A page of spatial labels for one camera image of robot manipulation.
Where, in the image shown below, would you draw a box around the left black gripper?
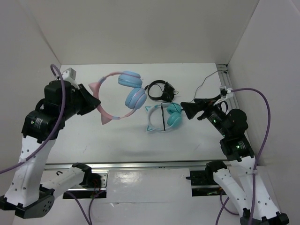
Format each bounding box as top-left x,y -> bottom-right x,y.
60,83 -> 101,120

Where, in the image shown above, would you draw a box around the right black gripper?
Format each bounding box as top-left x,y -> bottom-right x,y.
180,94 -> 230,136

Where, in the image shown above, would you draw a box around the thin black audio cable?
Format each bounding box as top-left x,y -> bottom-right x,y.
142,70 -> 220,106

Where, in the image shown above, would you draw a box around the pink blue cat-ear headphones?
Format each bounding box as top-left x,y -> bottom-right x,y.
89,71 -> 147,125

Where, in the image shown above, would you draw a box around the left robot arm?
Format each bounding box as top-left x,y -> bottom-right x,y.
0,80 -> 101,219

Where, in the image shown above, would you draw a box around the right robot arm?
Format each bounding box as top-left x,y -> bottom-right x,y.
180,99 -> 289,225

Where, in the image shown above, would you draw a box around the white teal cat-ear headphones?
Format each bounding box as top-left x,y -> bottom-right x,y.
144,103 -> 183,132

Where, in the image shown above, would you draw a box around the black headphones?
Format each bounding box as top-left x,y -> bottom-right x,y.
144,80 -> 179,103

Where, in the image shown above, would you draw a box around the white front cover plate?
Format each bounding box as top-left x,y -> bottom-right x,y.
107,168 -> 192,203

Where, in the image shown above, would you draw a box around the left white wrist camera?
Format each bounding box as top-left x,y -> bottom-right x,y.
61,68 -> 79,89

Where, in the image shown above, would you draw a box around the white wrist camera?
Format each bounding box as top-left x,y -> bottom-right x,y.
61,68 -> 79,89
214,86 -> 233,105

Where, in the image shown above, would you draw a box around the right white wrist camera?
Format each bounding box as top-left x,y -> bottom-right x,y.
214,86 -> 233,105

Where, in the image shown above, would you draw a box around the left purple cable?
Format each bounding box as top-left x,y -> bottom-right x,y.
0,64 -> 65,175

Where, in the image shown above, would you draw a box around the aluminium right rail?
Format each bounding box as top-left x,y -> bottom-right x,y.
216,64 -> 239,111

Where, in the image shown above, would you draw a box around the aluminium rail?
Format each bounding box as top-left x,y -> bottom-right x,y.
31,159 -> 244,171
216,64 -> 239,111

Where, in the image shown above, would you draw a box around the aluminium front rail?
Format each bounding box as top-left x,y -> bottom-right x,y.
31,159 -> 244,171

